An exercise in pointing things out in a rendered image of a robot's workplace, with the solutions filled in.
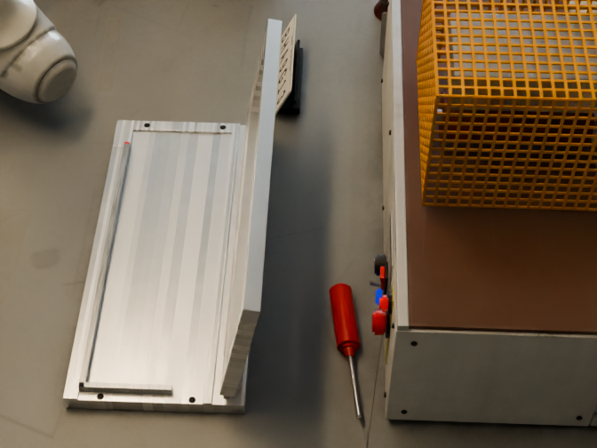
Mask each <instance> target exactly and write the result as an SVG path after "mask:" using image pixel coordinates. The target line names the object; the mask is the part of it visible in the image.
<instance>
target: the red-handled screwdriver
mask: <svg viewBox="0 0 597 448"><path fill-rule="evenodd" d="M329 293H330V304H331V311H332V317H333V323H334V330H335V337H336V343H337V349H338V351H339V352H342V353H343V354H345V355H346V358H348V363H349V370H350V376H351V381H352V388H353V394H354V405H355V411H356V417H357V418H361V417H362V412H361V406H360V400H359V395H358V388H357V382H356V377H355V370H354V359H353V357H354V352H355V351H356V350H358V349H359V348H360V346H361V345H360V339H359V333H358V328H357V322H356V316H355V311H354V300H353V294H352V289H351V287H350V286H349V285H347V284H335V285H333V286H332V287H331V288H330V290H329Z"/></svg>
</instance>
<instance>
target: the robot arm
mask: <svg viewBox="0 0 597 448"><path fill-rule="evenodd" d="M76 69H77V61H76V56H75V54H74V52H73V50H72V48H71V47H70V45H69V43H68V41H67V40H66V39H65V38H64V37H63V36H62V35H61V34H60V33H59V32H58V31H57V30H56V28H55V26H54V25H53V24H52V23H51V22H50V21H49V19H48V18H47V17H46V16H45V15H44V14H43V13H42V11H41V10H40V9H39V8H38V7H37V6H36V4H35V3H34V1H33V0H0V89H1V90H3V91H4V92H7V93H8V94H10V95H11V96H13V97H15V98H17V99H20V100H24V101H27V102H31V103H36V104H45V103H48V102H50V101H54V100H57V99H59V98H60V97H62V96H63V95H64V94H65V93H66V92H67V91H68V90H69V89H70V87H71V86H72V84H73V82H74V81H75V79H76Z"/></svg>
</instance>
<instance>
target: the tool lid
mask: <svg viewBox="0 0 597 448"><path fill-rule="evenodd" d="M281 34H282V21H281V20H271V19H268V20H267V27H266V32H265V35H264V39H263V44H262V47H261V52H260V55H259V63H258V67H257V71H256V75H255V79H254V84H253V87H252V92H251V98H250V103H249V106H248V111H247V116H246V132H245V139H244V143H243V161H242V170H241V179H240V189H239V198H238V207H237V217H236V226H235V230H236V232H235V248H234V253H233V262H232V271H231V280H230V290H229V299H228V308H227V326H226V335H225V344H224V354H223V356H224V361H223V370H222V378H221V382H220V391H219V394H220V395H221V396H233V397H235V395H236V391H237V389H238V386H239V382H240V379H241V377H242V373H243V367H244V365H245V362H246V358H247V355H248V353H249V349H250V346H251V341H252V338H253V334H254V332H255V329H256V325H257V322H258V319H259V314H260V308H261V295H262V284H263V272H264V259H265V248H266V235H267V213H268V200H269V189H270V177H271V164H272V153H273V141H274V128H275V106H276V94H277V82H278V70H279V58H280V46H281Z"/></svg>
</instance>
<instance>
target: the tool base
mask: <svg viewBox="0 0 597 448"><path fill-rule="evenodd" d="M146 123H149V124H150V126H149V127H145V126H144V124H146ZM221 125H225V126H226V129H225V130H221V129H220V126H221ZM245 132H246V125H240V124H223V123H192V122H161V121H130V120H118V121H117V125H116V130H115V138H114V143H113V147H112V152H111V157H110V161H109V166H108V170H107V178H106V183H105V187H104V193H103V197H102V202H101V207H100V211H99V219H98V224H97V228H96V233H95V237H94V242H93V247H92V255H91V259H90V264H89V268H88V273H87V277H86V282H85V287H84V296H83V300H82V305H81V309H80V314H79V318H78V323H77V327H76V336H75V340H74V345H73V349H72V354H71V358H70V363H69V367H68V376H67V381H66V386H65V390H64V395H63V400H64V403H65V406H66V408H81V409H106V410H132V411H157V412H206V413H231V414H245V406H246V395H247V384H248V372H249V361H250V350H251V347H250V349H249V353H248V355H247V358H246V362H245V365H244V367H243V373H242V377H241V379H240V382H239V386H238V389H237V391H236V395H235V397H233V396H221V395H220V394H219V391H220V382H221V378H222V370H223V361H224V356H223V354H224V344H225V335H226V326H227V308H228V299H229V290H230V280H231V271H232V262H233V253H234V248H235V232H236V230H235V226H236V217H237V207H238V198H239V189H240V179H241V170H242V161H243V143H244V139H245ZM125 142H130V145H131V151H130V155H129V161H128V165H127V171H126V175H125V181H124V185H123V194H122V199H121V204H120V209H119V214H118V219H117V223H116V229H115V238H114V242H113V248H112V252H111V258H110V262H109V267H108V272H107V281H106V286H105V291H104V296H103V301H102V306H101V311H100V316H99V325H98V330H97V335H96V340H95V344H94V350H93V354H92V363H91V369H90V373H89V378H88V382H103V383H128V384H154V385H172V388H173V393H172V395H156V394H130V393H105V392H80V391H79V388H78V383H79V379H80V374H81V369H82V364H83V360H84V351H85V346H86V341H87V337H88V331H89V327H90V322H91V317H92V309H93V304H94V299H95V294H96V290H97V285H98V280H99V275H100V266H101V262H102V257H103V252H104V247H105V242H106V238H107V229H108V224H109V220H110V214H111V210H112V205H113V201H114V195H115V187H116V183H117V177H118V173H119V168H120V163H121V158H122V153H123V144H124V143H125ZM98 394H103V395H104V398H103V399H102V400H98V399H97V395H98ZM191 396H193V397H194V398H195V402H194V403H192V404H191V403H189V402H188V398H189V397H191Z"/></svg>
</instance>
